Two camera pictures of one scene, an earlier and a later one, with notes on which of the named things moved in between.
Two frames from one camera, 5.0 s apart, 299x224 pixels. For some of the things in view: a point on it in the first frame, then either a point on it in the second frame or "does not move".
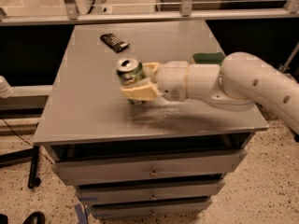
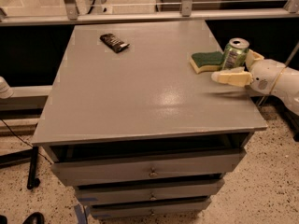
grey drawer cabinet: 149,160 does not move
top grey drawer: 77,173 does not move
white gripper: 171,79 -> 263,75
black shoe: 35,217 does not move
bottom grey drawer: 120,210 does not move
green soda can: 130,72 -> 235,53
